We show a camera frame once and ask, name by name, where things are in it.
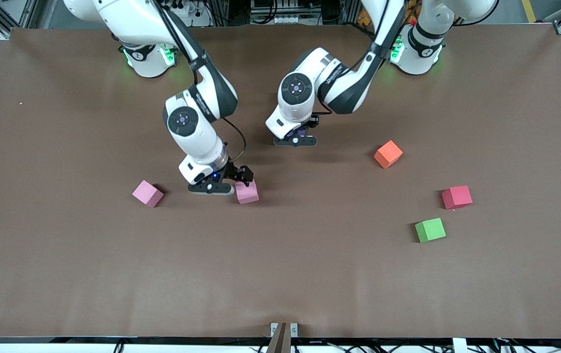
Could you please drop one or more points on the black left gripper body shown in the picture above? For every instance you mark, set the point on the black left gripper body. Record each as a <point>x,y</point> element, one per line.
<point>303,131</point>

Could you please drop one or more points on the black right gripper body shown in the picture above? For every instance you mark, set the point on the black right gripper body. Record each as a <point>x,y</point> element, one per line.
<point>234,172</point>

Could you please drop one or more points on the purple foam cube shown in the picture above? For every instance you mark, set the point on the purple foam cube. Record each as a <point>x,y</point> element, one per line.
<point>300,132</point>

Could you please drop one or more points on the pink foam cube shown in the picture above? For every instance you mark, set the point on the pink foam cube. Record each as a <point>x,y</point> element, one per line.
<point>147,193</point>
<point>248,196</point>

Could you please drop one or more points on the orange foam cube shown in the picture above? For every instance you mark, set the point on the orange foam cube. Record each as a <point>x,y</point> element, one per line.
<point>387,154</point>

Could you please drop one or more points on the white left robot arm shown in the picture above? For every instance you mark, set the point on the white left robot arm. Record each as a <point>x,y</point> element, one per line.
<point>295,108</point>

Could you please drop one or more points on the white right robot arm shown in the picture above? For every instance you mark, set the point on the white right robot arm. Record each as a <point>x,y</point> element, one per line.
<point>197,132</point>

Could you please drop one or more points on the equipment rack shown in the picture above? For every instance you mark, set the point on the equipment rack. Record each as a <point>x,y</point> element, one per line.
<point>275,10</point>

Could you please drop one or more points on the bag of orange items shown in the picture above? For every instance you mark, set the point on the bag of orange items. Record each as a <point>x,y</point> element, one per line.
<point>363,14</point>

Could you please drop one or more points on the green foam cube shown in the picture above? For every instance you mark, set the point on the green foam cube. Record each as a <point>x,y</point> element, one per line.
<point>430,230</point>

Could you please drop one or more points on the red foam cube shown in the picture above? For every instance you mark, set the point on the red foam cube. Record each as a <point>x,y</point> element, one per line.
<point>456,197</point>

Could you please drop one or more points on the white power strip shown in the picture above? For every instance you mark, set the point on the white power strip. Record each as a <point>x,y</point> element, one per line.
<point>182,7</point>

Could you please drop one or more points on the white block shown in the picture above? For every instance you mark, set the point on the white block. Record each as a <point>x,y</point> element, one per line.
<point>459,345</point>

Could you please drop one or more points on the small metal bracket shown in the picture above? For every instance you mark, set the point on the small metal bracket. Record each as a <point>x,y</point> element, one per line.
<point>274,329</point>

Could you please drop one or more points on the brown wooden post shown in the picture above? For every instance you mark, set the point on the brown wooden post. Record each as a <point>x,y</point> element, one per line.
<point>279,340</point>

